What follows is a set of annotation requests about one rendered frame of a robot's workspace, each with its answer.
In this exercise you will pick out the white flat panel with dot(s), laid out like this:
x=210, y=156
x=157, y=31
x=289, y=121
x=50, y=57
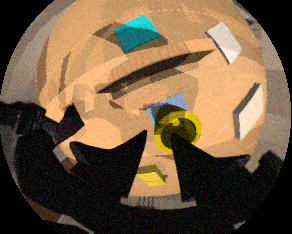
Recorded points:
x=225, y=42

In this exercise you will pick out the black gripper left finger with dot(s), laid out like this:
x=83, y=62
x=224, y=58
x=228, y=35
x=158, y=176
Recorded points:
x=120, y=163

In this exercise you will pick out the yellow rectangular block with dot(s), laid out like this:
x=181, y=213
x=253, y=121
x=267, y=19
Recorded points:
x=151, y=175

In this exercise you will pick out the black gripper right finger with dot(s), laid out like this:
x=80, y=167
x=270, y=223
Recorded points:
x=197, y=170

